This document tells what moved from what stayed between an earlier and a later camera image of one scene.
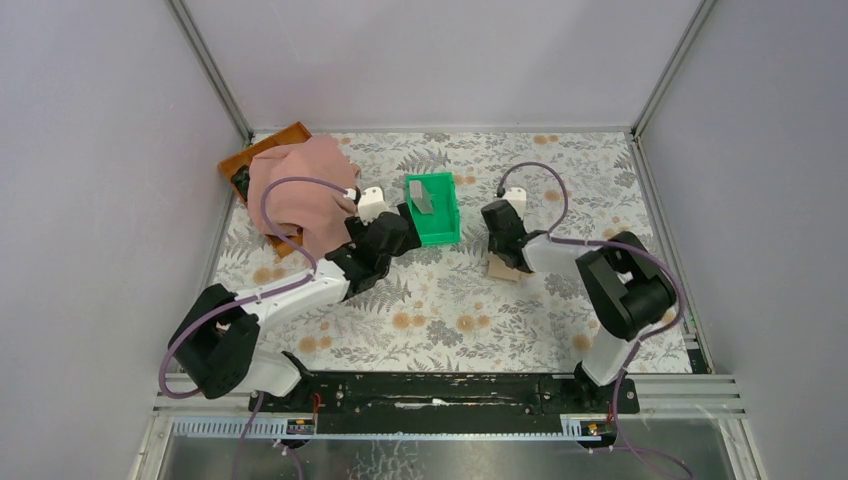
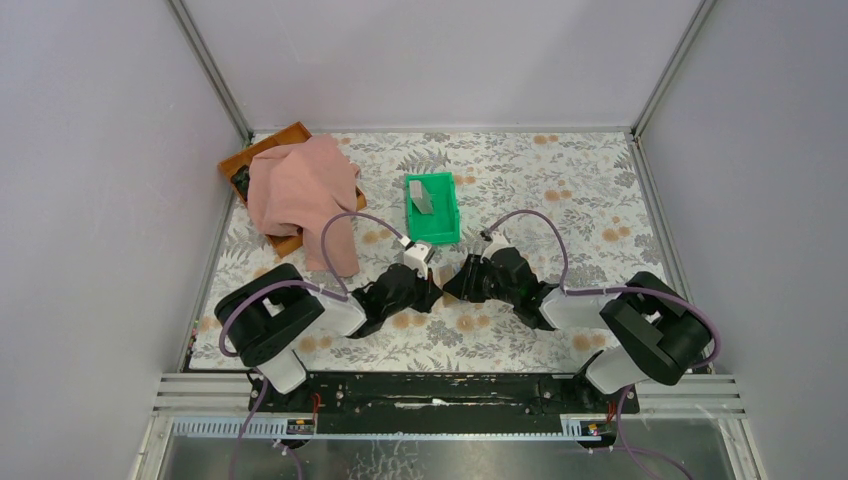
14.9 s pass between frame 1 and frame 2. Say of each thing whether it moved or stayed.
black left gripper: moved
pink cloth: stayed
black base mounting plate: stayed
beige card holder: moved
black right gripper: moved
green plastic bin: stayed
